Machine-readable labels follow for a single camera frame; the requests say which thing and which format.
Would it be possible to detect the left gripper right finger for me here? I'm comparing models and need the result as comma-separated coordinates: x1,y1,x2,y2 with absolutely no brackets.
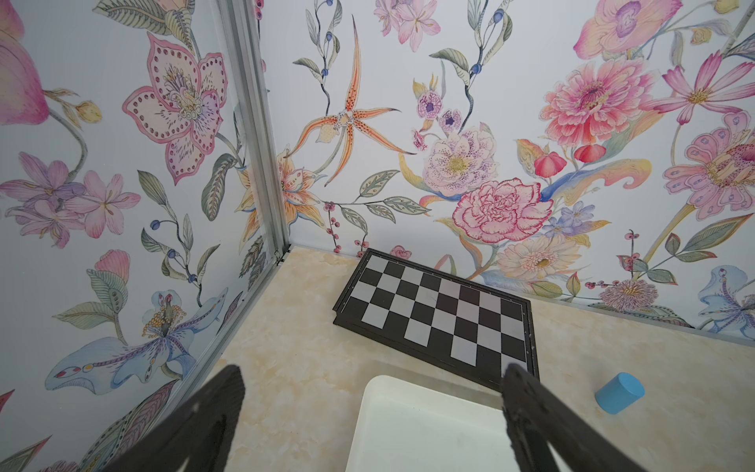
501,364,643,472

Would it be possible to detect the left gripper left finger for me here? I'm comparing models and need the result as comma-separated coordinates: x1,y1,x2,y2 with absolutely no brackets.
106,365,246,471

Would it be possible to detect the white storage tray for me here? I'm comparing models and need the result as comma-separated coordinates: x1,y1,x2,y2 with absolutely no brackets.
344,374,573,472

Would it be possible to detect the blue cylinder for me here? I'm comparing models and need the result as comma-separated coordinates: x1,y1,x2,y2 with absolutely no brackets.
595,373,646,415

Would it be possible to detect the black white checkerboard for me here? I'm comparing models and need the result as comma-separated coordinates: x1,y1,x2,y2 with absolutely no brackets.
333,249,540,389

